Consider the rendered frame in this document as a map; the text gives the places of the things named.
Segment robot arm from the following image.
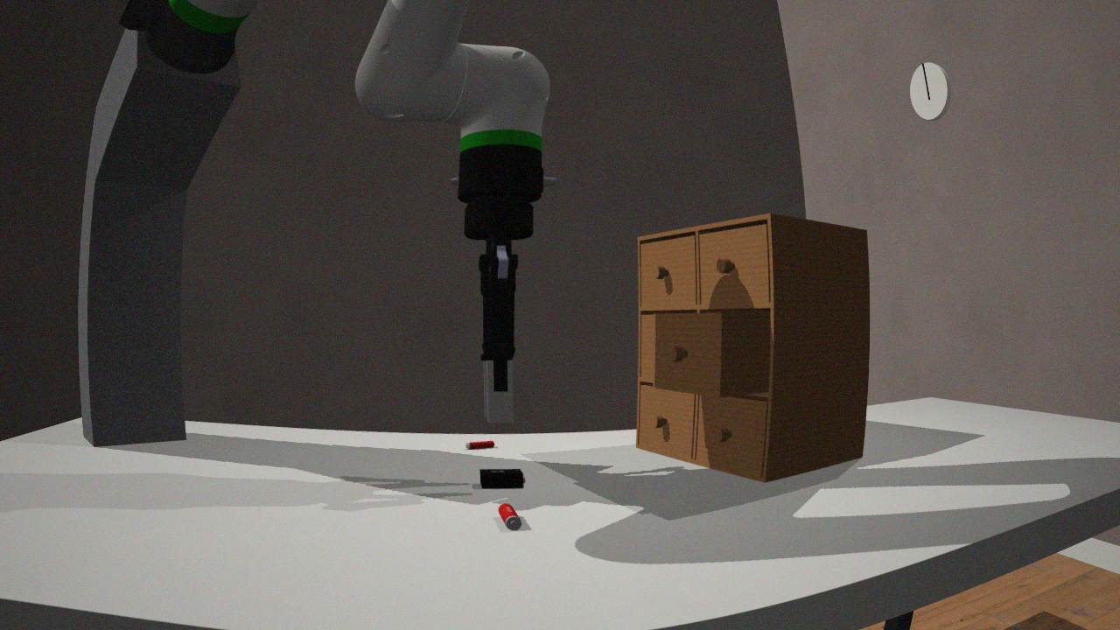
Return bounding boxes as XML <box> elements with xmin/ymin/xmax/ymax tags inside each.
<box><xmin>119</xmin><ymin>0</ymin><xmax>557</xmax><ymax>204</ymax></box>

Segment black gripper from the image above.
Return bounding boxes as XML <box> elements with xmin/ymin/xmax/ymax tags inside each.
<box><xmin>464</xmin><ymin>198</ymin><xmax>533</xmax><ymax>423</ymax></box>

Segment black nine-volt battery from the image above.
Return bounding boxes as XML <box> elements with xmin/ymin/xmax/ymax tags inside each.
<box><xmin>479</xmin><ymin>469</ymin><xmax>525</xmax><ymax>488</ymax></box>

